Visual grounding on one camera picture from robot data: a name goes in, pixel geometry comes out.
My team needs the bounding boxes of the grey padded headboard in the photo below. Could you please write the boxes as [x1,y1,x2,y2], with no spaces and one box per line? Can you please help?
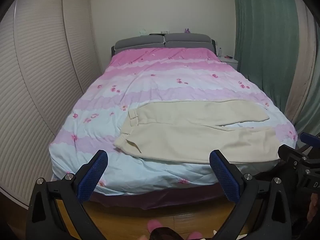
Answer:
[111,33,217,57]

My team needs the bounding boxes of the white nightstand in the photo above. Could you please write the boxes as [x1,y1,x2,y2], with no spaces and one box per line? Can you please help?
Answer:
[217,55,239,70]

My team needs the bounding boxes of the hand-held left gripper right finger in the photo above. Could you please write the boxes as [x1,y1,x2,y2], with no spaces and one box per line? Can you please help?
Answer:
[209,149,294,240]

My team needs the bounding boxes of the white louvered wardrobe door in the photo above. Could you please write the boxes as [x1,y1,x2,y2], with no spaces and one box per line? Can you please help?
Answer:
[0,0,84,208]
[62,0,103,96]

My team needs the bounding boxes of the pink floral duvet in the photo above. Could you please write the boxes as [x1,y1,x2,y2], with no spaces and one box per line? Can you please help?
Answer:
[49,47,298,210]

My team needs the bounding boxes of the dark green curtain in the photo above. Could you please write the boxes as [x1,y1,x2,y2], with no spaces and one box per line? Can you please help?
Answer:
[231,0,302,114]

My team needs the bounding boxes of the beige curtain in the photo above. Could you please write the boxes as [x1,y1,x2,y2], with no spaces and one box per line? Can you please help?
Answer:
[284,0,320,128]

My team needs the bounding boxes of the purple bed skirt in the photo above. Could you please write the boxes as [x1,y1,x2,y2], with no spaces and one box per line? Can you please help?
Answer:
[90,182,240,210]

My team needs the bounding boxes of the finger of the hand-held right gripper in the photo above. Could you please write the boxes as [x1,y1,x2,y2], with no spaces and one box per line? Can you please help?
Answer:
[277,144,309,168]
[300,132,320,147]

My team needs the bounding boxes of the cream pants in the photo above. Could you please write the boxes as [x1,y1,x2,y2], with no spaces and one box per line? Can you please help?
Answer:
[114,99,280,165]

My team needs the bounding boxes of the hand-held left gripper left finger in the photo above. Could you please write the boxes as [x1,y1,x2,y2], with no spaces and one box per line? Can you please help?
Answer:
[26,149,110,240]

